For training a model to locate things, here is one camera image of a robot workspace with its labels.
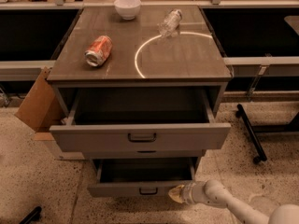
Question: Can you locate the clear plastic bottle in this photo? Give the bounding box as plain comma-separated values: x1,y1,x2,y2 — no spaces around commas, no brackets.
158,9,182,37

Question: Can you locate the crushed orange soda can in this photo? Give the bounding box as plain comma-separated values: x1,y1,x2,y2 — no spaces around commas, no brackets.
85,35,113,67

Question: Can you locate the grey drawer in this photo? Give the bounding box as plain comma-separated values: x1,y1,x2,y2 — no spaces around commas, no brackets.
83,149,206,159
50,87,231,153
88,157,198,197

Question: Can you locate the metal shelf bracket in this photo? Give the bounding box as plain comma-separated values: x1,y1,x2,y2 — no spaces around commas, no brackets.
247,64,269,101

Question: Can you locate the grey bottom drawer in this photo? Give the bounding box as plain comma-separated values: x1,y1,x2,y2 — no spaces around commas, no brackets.
88,157,198,197

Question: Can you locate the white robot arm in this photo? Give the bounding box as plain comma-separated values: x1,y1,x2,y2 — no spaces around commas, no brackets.
168,179,299,224

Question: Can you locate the grey middle drawer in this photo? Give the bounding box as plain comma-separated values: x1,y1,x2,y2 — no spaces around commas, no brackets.
83,149,206,159

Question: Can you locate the black wheeled stand base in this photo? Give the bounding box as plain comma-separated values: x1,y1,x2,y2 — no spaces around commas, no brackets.
235,104,299,164

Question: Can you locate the brown cardboard box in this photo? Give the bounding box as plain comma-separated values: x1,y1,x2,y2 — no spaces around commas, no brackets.
14,66,85,161

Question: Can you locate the black object bottom left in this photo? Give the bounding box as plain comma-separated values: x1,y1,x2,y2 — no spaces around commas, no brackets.
19,206,42,224

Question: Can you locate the grey drawer cabinet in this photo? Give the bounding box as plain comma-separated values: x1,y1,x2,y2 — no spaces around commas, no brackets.
47,5,233,166

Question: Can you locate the white ceramic bowl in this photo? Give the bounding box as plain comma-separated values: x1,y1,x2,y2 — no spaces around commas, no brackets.
114,0,141,20

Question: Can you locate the grey top drawer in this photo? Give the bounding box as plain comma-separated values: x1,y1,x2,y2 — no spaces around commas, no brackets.
50,87,231,153

